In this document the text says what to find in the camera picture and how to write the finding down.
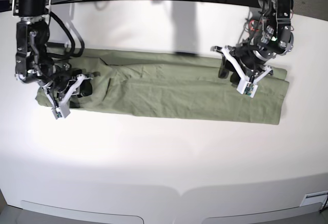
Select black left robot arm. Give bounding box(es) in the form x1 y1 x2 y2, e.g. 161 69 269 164
228 0 294 82

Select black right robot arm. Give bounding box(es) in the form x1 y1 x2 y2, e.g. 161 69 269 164
12 0 93 101

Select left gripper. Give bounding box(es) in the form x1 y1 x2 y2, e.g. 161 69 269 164
211 46 273 84

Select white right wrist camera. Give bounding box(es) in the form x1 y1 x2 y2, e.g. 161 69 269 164
51 104 70 119

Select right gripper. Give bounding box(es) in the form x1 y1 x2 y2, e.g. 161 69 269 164
42 69 99 101

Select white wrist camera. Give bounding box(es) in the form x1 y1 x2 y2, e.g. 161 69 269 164
237 79 258 98
51 104 70 119

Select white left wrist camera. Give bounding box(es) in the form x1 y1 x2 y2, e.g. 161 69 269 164
237 79 258 98

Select green T-shirt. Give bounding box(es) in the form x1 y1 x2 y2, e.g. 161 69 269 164
35 48 290 126

